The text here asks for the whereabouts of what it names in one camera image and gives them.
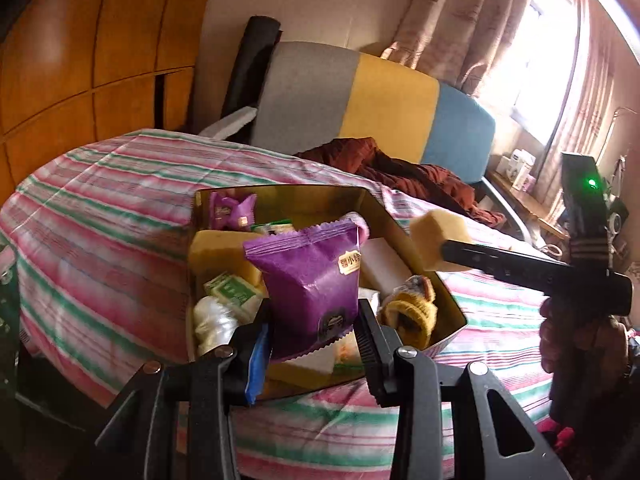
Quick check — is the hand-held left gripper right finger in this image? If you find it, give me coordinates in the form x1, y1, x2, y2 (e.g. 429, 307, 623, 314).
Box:
354, 300, 568, 480

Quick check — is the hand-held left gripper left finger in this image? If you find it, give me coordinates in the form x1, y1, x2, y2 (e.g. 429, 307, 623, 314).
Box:
95, 310, 275, 480

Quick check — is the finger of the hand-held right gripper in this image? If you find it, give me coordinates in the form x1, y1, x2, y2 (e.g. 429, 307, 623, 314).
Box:
439, 241, 572, 294

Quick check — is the yellow knitted scrunchie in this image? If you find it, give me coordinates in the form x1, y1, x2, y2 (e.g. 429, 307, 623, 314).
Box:
376, 275, 439, 349

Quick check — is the clear plastic bag roll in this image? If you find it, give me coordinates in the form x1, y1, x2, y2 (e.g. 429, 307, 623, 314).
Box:
192, 294, 242, 357

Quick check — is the gold tin box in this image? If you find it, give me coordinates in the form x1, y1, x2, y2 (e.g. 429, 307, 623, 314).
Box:
187, 185, 469, 402

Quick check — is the yellow sponge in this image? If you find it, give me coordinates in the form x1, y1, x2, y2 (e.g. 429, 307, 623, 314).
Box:
189, 230, 264, 287
409, 210, 474, 274

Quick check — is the green white snack packet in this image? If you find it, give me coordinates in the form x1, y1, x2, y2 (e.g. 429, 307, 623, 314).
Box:
202, 272, 264, 322
250, 218, 296, 237

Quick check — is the white foam block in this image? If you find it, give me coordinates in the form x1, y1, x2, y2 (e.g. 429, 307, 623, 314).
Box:
359, 237, 417, 294

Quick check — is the purple snack packet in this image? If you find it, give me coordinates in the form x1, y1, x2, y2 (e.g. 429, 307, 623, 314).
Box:
209, 191, 257, 232
243, 211, 372, 362

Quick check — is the person's right hand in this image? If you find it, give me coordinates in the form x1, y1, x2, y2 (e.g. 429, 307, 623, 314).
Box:
539, 299, 629, 377

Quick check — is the wooden desk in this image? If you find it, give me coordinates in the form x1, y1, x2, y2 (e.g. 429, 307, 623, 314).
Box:
487, 170, 571, 241

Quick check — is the white cardboard box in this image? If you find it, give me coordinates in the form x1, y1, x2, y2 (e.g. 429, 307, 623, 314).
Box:
506, 149, 537, 183

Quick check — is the beige patterned curtain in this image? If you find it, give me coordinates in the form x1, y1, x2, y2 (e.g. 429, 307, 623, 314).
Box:
380, 0, 541, 98
532, 0, 621, 221

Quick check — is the dark red jacket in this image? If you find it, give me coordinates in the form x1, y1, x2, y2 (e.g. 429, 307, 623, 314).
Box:
295, 136, 506, 226

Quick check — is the bright window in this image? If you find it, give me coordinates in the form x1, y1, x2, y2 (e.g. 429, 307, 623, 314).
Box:
480, 0, 581, 146

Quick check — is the grey yellow blue sofa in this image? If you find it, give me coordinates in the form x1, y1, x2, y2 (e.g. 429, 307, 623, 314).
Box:
197, 40, 538, 246

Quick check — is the striped table cloth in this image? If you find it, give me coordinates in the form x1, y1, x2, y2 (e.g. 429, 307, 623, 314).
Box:
0, 127, 566, 480

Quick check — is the glass side table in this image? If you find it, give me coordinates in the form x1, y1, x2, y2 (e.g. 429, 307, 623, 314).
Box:
0, 242, 22, 391

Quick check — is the black rolled mat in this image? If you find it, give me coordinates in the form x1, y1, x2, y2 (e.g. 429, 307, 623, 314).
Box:
220, 15, 283, 121

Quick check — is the wooden wardrobe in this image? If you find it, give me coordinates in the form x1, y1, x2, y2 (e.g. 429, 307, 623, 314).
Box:
0, 0, 221, 201

